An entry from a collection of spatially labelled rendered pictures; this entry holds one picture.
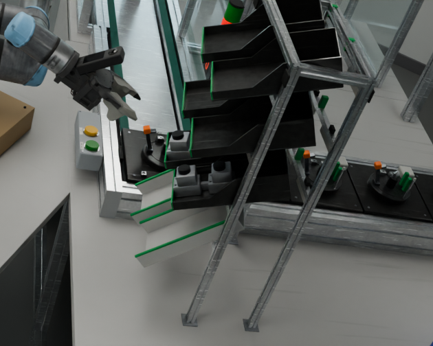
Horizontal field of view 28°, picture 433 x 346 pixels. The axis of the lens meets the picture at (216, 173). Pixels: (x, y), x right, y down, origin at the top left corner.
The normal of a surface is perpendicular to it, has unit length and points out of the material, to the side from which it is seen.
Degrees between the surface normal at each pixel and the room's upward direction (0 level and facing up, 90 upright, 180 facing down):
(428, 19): 90
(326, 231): 90
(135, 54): 0
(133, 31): 0
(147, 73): 0
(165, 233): 45
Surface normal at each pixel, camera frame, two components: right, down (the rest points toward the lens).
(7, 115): 0.30, -0.76
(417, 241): 0.15, 0.64
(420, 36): -0.33, 0.49
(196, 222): -0.47, -0.71
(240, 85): -0.14, -0.79
